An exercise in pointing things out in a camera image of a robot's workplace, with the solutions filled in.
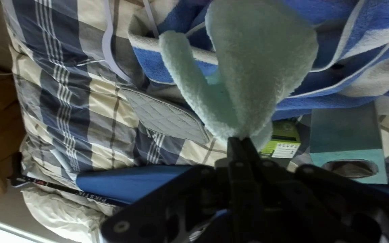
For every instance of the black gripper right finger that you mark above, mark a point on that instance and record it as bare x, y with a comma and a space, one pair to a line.
307, 203

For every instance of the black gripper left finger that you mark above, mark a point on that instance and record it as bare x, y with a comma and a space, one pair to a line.
190, 203

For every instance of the light blue towel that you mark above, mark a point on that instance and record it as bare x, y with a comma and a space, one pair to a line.
257, 59

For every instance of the blue white striped towel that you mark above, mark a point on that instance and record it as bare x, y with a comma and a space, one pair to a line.
348, 55

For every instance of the small green box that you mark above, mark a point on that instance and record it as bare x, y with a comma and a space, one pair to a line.
284, 143

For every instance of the blue ironing board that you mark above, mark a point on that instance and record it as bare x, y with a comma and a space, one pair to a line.
128, 183

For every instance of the teal tissue box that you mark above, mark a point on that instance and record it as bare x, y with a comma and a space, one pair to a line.
345, 136

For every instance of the grey fabric pad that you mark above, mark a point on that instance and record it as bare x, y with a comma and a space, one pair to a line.
168, 116

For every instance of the white pillow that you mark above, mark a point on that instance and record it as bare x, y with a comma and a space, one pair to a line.
60, 211

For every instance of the blue beige plaid comforter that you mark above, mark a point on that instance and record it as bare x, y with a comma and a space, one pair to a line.
68, 90

